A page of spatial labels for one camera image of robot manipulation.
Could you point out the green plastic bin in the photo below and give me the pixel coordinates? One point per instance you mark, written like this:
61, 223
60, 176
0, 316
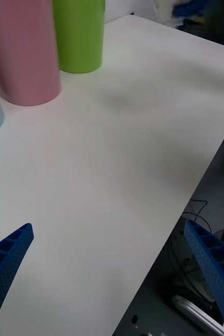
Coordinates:
80, 39

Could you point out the pink plastic bin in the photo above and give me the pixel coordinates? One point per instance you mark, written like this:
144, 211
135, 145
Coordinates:
25, 52

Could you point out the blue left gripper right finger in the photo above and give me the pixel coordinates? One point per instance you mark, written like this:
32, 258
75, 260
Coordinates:
216, 270

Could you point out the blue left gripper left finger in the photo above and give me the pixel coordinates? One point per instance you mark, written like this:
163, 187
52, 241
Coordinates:
6, 267

